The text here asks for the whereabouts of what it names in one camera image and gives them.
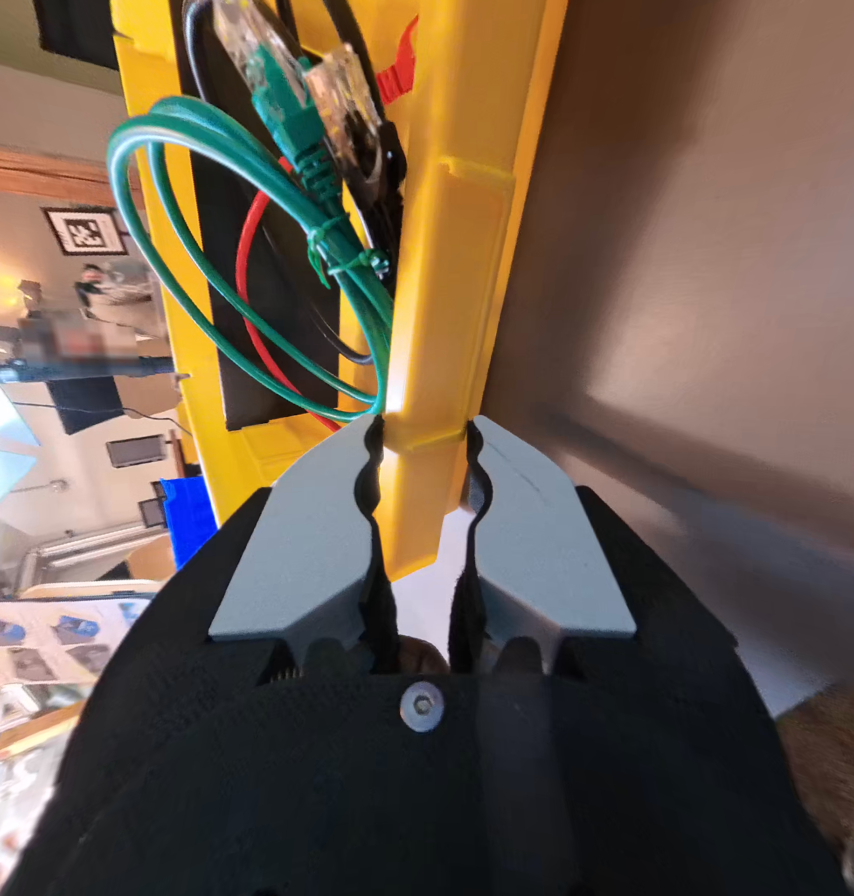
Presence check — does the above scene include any red ethernet cable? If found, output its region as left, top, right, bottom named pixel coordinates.
left=235, top=14, right=422, bottom=433

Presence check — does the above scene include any black ethernet cable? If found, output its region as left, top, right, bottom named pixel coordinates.
left=182, top=0, right=410, bottom=366

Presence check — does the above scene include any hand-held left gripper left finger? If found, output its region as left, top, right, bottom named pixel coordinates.
left=208, top=414, right=401, bottom=674

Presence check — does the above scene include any yellow plastic bin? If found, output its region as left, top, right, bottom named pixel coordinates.
left=111, top=0, right=569, bottom=583

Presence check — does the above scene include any blue plastic bin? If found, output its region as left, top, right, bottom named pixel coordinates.
left=160, top=477, right=219, bottom=573

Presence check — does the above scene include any black bin divider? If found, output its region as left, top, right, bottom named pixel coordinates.
left=168, top=0, right=400, bottom=433

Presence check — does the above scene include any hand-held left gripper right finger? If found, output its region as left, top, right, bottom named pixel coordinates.
left=448, top=416, right=638, bottom=674

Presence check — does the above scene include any studio light panel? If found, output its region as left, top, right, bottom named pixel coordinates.
left=0, top=378, right=44, bottom=522

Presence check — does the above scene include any green ethernet cable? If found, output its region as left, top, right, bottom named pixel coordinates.
left=107, top=38, right=401, bottom=426

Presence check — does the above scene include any fiducial marker sign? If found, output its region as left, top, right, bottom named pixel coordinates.
left=41, top=205, right=130, bottom=258

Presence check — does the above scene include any instruction sign board on stand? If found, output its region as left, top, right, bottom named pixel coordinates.
left=0, top=594, right=156, bottom=688

